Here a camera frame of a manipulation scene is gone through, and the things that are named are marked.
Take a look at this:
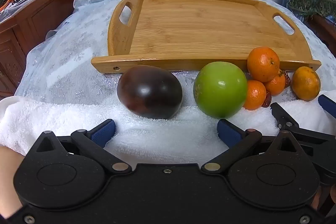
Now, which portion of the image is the wooden tray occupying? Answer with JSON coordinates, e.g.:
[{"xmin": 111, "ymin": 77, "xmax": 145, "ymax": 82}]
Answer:
[{"xmin": 91, "ymin": 0, "xmax": 322, "ymax": 74}]

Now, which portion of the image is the yellowish tangerine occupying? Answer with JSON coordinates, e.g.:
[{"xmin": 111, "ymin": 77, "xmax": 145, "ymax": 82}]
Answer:
[{"xmin": 292, "ymin": 66, "xmax": 321, "ymax": 102}]

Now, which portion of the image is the dark wooden side table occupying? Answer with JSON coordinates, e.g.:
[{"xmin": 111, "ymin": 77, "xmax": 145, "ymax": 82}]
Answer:
[{"xmin": 306, "ymin": 14, "xmax": 336, "ymax": 56}]

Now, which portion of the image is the small orange tangerine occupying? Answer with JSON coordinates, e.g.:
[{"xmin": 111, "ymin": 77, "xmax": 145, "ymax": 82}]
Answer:
[
  {"xmin": 264, "ymin": 73, "xmax": 286, "ymax": 96},
  {"xmin": 243, "ymin": 80, "xmax": 267, "ymax": 111}
]

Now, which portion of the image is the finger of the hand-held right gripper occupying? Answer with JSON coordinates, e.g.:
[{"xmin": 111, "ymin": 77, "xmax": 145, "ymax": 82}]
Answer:
[
  {"xmin": 318, "ymin": 94, "xmax": 336, "ymax": 115},
  {"xmin": 270, "ymin": 102, "xmax": 336, "ymax": 155}
]

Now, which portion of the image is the white towel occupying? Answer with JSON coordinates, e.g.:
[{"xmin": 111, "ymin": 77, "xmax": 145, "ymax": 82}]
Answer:
[{"xmin": 0, "ymin": 93, "xmax": 336, "ymax": 164}]

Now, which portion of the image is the brown wooden cabinet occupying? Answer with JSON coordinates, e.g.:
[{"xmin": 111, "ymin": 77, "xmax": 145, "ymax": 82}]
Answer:
[{"xmin": 0, "ymin": 0, "xmax": 88, "ymax": 100}]

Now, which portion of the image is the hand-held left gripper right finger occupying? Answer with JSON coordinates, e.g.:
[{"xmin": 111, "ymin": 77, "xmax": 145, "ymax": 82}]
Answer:
[{"xmin": 201, "ymin": 119, "xmax": 302, "ymax": 174}]

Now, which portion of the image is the green apple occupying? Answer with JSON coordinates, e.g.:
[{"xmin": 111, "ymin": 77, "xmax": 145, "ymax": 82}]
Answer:
[{"xmin": 193, "ymin": 61, "xmax": 248, "ymax": 119}]

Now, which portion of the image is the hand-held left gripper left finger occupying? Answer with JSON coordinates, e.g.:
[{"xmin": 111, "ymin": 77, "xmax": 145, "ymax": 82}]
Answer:
[{"xmin": 34, "ymin": 119, "xmax": 133, "ymax": 174}]

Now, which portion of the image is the large orange tangerine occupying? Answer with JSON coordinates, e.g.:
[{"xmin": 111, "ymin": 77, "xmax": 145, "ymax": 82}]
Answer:
[{"xmin": 247, "ymin": 47, "xmax": 280, "ymax": 83}]

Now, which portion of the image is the stack of papers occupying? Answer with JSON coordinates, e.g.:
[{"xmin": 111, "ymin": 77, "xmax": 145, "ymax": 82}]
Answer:
[{"xmin": 0, "ymin": 0, "xmax": 51, "ymax": 22}]

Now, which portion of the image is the red date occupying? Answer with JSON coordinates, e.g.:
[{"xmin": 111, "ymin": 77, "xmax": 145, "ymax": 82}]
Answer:
[
  {"xmin": 262, "ymin": 90, "xmax": 272, "ymax": 108},
  {"xmin": 278, "ymin": 69, "xmax": 291, "ymax": 88}
]

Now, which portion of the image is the dark purple round fruit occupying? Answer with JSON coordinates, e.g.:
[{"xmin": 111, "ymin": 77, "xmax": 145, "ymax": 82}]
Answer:
[{"xmin": 117, "ymin": 65, "xmax": 183, "ymax": 119}]

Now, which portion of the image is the person's left forearm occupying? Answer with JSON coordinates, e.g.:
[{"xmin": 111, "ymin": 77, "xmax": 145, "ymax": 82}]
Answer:
[{"xmin": 0, "ymin": 145, "xmax": 25, "ymax": 218}]

